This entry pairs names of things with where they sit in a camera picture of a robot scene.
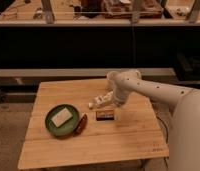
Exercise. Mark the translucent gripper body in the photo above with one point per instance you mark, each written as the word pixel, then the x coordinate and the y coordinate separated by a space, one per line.
pixel 118 115

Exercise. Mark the dark rectangular eraser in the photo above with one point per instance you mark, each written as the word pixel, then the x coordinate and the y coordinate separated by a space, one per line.
pixel 104 115

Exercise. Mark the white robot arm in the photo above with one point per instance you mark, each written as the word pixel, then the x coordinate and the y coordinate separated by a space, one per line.
pixel 184 140

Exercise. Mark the wooden table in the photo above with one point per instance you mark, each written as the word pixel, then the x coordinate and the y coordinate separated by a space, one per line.
pixel 138 136

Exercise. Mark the green round plate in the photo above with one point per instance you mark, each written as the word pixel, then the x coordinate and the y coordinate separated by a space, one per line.
pixel 66 128

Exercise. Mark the white rectangular sponge block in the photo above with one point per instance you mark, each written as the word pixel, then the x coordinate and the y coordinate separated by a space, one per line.
pixel 61 117

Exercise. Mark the wooden tray with clutter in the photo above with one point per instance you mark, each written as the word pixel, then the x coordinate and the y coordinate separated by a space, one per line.
pixel 123 9

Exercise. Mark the long wooden bench shelf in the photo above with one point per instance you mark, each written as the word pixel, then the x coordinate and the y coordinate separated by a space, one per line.
pixel 80 72

